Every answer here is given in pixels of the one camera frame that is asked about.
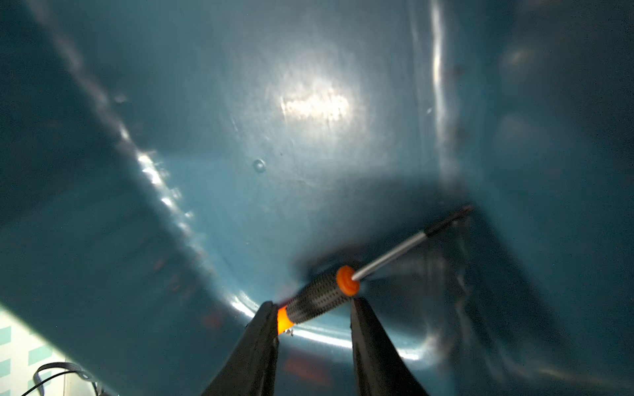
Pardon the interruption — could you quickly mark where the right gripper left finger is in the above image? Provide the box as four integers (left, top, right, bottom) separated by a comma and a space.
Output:
202, 301, 279, 395

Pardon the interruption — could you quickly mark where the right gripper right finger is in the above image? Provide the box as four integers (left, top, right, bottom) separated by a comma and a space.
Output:
351, 298, 427, 395

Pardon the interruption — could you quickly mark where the screwdriver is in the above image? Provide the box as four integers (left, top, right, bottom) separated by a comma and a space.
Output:
277, 205, 474, 334

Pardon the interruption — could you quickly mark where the teal plastic storage box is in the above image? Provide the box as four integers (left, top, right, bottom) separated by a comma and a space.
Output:
1, 1, 633, 395

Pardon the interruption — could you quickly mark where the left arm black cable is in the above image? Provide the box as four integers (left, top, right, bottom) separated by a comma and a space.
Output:
19, 360, 120, 396

